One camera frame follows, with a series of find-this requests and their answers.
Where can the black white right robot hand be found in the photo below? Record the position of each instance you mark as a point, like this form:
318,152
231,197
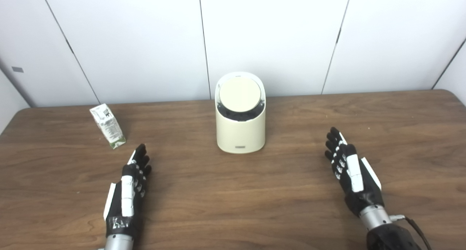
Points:
355,173

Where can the white green milk carton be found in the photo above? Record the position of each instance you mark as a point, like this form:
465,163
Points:
109,128

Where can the cream-colored lidded bin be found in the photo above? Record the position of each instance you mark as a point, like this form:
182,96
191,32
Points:
240,133

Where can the small grey wall plate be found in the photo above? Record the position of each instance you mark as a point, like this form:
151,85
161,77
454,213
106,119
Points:
17,69

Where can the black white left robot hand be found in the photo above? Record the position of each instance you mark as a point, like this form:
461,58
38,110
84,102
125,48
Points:
127,191

